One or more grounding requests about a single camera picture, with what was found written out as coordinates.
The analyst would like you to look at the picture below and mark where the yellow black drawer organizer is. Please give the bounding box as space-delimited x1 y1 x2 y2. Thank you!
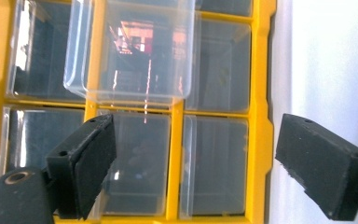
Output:
0 0 278 224

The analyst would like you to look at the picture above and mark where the grid of clear drawers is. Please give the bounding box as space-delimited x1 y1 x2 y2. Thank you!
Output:
0 0 253 219

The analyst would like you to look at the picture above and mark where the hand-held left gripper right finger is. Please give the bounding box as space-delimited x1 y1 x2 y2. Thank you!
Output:
274 113 358 222

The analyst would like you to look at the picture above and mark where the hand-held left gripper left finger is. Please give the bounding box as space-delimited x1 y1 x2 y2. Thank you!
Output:
45 113 117 220

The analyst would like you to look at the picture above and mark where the clear plastic drawer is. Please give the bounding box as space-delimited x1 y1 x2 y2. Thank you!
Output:
62 0 197 105

